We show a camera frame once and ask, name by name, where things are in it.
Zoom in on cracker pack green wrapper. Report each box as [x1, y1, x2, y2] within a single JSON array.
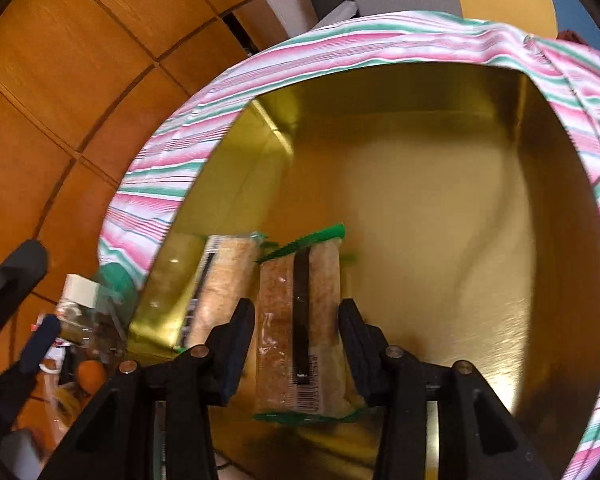
[[254, 224, 364, 425]]

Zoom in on wooden wardrobe panels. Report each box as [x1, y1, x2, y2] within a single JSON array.
[[0, 0, 287, 373]]

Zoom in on gold metal tin box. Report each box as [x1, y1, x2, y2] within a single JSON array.
[[130, 63, 600, 478]]

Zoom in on striped pink green bedsheet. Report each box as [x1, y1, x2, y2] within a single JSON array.
[[98, 11, 600, 479]]

